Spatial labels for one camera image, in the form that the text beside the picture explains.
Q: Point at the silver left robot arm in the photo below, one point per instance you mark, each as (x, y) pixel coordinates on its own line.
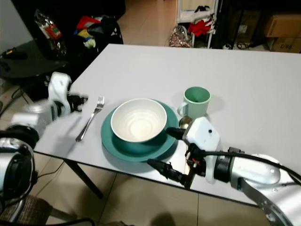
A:
(16, 165)

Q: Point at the gold spoon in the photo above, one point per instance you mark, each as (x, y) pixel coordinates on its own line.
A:
(185, 122)

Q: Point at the red yellow blue toy pile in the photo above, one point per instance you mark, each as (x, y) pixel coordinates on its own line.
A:
(84, 32)

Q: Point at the black round side table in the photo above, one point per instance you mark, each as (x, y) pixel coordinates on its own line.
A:
(33, 68)

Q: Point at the teal ceramic plate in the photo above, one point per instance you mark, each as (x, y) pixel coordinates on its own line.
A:
(120, 148)

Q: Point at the clear printed snack bag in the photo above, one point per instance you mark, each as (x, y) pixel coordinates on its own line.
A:
(49, 29)

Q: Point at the patterned shopping bag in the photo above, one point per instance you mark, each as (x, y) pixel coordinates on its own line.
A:
(179, 37)

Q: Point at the white ceramic bowl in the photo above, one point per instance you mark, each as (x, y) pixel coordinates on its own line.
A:
(138, 121)

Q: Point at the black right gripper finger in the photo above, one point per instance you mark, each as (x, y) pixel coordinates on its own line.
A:
(178, 133)
(167, 170)

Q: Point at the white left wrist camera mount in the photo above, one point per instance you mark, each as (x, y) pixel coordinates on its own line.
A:
(59, 89)

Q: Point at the brown woven seat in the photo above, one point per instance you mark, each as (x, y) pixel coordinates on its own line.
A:
(37, 209)

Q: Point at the red cloth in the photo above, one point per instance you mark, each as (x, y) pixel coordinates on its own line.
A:
(200, 27)

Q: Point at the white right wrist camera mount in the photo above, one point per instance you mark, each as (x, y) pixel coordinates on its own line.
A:
(204, 134)

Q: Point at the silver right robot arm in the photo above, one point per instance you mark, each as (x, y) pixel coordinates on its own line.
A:
(254, 174)

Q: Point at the green mug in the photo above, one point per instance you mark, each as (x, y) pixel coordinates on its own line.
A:
(196, 104)

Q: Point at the black table leg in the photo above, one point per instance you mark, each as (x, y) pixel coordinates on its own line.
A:
(84, 180)

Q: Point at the white shelf rack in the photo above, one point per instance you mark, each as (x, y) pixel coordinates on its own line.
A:
(181, 14)

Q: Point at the black bag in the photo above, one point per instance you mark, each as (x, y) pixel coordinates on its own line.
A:
(108, 29)

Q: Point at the small black device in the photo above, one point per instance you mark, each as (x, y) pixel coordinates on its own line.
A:
(15, 54)

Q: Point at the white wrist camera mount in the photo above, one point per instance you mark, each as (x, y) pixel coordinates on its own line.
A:
(204, 134)
(59, 89)

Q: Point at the printed brown cardboard box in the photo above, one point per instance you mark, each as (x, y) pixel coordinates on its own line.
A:
(284, 45)

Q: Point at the silver fork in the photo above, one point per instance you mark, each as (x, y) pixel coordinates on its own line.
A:
(90, 120)

